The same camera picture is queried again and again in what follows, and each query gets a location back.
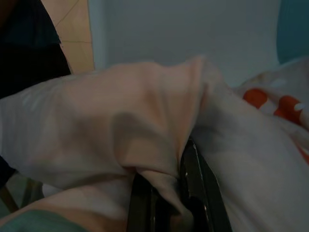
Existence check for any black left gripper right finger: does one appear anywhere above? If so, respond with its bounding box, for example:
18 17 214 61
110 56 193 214
178 135 233 232

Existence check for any teal upholstered headboard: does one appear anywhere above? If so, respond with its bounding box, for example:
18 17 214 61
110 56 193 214
277 0 309 65

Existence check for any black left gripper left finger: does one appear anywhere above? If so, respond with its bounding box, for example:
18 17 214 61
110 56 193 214
126 170 160 232

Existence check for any pink pillow with red spots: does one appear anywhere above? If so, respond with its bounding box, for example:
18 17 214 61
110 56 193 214
0 55 309 232

